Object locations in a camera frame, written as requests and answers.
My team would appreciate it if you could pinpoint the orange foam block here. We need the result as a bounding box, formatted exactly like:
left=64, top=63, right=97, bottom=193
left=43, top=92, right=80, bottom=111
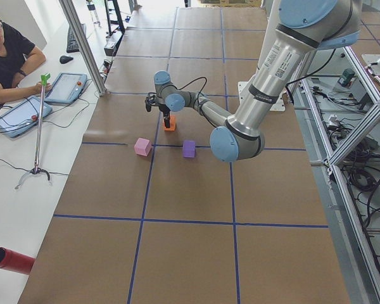
left=163, top=115, right=176, bottom=132

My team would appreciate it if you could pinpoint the person's hand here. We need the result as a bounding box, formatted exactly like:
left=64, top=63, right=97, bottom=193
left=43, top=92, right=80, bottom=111
left=34, top=82, right=52, bottom=95

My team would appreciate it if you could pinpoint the black computer mouse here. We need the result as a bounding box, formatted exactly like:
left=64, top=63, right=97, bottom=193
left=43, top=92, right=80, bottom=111
left=59, top=55, right=73, bottom=65

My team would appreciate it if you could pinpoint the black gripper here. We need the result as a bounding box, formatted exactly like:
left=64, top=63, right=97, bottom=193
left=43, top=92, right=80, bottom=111
left=158, top=103, right=170, bottom=128

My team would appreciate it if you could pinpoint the red cylinder bottle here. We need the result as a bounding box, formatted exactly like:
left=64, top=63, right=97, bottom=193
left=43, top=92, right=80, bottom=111
left=0, top=247, right=35, bottom=275

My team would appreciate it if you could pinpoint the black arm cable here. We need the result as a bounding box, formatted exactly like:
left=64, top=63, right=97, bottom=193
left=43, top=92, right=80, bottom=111
left=174, top=77, right=208, bottom=108

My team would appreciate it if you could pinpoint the black keyboard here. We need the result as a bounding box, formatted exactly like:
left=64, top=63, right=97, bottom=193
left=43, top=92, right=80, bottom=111
left=66, top=27, right=79, bottom=53

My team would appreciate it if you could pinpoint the green handled reacher grabber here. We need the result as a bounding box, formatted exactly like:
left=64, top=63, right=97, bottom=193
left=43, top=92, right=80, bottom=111
left=15, top=73, right=51, bottom=190

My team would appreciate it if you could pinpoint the near teach pendant tablet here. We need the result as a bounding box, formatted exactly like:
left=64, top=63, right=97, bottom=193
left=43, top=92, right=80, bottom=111
left=0, top=96, right=41, bottom=138

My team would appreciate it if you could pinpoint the dark purple foam block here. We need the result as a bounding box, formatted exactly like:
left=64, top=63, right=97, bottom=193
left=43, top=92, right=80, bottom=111
left=182, top=140, right=196, bottom=158

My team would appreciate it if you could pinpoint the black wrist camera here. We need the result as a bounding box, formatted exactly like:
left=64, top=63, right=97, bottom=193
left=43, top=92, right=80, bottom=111
left=144, top=92, right=157, bottom=112

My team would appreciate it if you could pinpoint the teach pendant tablet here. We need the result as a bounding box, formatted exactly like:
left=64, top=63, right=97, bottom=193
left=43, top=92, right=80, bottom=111
left=44, top=72, right=87, bottom=105
left=0, top=96, right=41, bottom=138

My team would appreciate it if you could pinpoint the person in black shirt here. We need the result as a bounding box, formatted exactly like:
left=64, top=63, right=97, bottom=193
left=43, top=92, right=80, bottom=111
left=0, top=20, right=46, bottom=109

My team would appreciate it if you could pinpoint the far teach pendant tablet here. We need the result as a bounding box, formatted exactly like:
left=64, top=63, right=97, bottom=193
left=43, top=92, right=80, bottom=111
left=44, top=72, right=87, bottom=105

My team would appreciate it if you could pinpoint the aluminium frame post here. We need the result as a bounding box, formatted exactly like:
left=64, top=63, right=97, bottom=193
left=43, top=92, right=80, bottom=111
left=59, top=0, right=106, bottom=96

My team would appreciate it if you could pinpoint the light pink foam block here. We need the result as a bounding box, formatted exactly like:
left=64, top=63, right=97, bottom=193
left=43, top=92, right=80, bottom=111
left=134, top=137, right=152, bottom=156

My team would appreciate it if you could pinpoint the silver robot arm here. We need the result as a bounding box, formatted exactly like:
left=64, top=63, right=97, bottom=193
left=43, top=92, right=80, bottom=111
left=145, top=1, right=362, bottom=162

